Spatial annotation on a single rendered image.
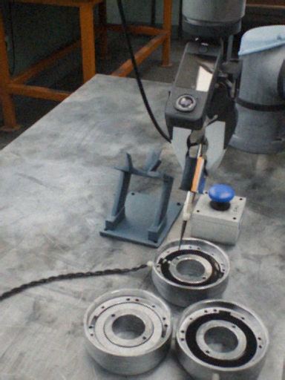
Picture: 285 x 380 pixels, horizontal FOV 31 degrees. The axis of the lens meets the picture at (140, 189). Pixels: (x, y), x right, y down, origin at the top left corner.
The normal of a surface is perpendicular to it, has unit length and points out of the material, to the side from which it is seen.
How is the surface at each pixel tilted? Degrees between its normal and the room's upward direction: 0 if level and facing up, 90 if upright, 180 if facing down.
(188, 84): 32
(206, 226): 90
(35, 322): 0
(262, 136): 73
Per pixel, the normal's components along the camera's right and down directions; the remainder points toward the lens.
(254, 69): -0.72, 0.36
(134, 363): 0.15, 0.53
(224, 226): -0.33, 0.50
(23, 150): 0.01, -0.85
